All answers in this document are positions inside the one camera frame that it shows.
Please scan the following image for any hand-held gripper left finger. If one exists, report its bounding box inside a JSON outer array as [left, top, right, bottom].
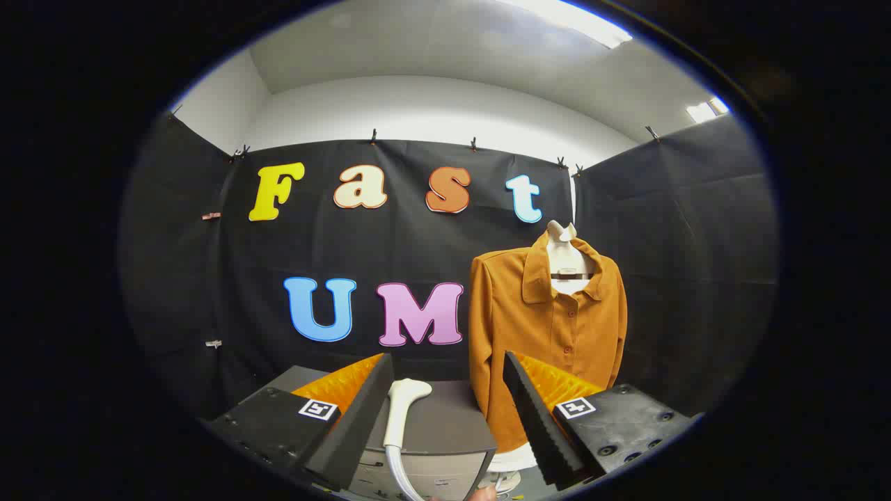
[[202, 353, 395, 493]]

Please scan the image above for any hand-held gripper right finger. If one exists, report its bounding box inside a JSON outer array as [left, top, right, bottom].
[[503, 351, 700, 490]]

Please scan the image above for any white garment steamer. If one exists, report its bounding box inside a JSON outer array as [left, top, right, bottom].
[[382, 379, 434, 501]]

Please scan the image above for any orange button shirt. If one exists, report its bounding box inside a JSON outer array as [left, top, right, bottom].
[[468, 232, 629, 453]]

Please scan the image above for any white garment hanger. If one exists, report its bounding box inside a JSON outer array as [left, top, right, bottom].
[[545, 220, 598, 296]]

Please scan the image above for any white stand base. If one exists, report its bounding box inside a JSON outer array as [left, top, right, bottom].
[[487, 444, 541, 492]]

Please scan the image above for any grey cabinet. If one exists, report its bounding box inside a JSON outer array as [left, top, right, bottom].
[[268, 365, 498, 501]]

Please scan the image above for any black backdrop cloth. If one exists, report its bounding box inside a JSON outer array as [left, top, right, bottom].
[[118, 111, 779, 422]]

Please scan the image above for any small ceiling light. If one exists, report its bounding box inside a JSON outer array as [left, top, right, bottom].
[[686, 96, 730, 125]]

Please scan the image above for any long ceiling light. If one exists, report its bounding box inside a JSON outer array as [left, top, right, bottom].
[[515, 0, 634, 49]]

